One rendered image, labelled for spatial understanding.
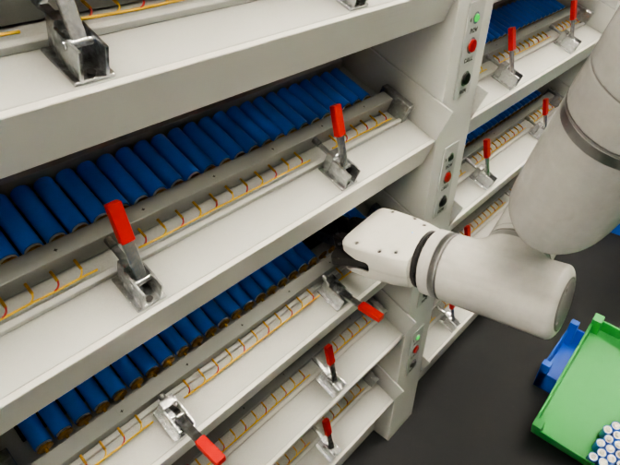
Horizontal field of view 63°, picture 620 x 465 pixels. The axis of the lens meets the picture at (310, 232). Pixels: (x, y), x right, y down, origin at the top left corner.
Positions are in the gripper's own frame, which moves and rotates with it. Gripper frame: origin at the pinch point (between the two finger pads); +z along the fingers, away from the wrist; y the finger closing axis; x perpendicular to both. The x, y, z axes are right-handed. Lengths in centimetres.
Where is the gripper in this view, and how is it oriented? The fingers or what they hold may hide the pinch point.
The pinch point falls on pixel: (333, 229)
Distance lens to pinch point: 72.8
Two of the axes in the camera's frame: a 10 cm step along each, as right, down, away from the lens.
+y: -6.5, 5.0, -5.8
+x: 1.6, 8.3, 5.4
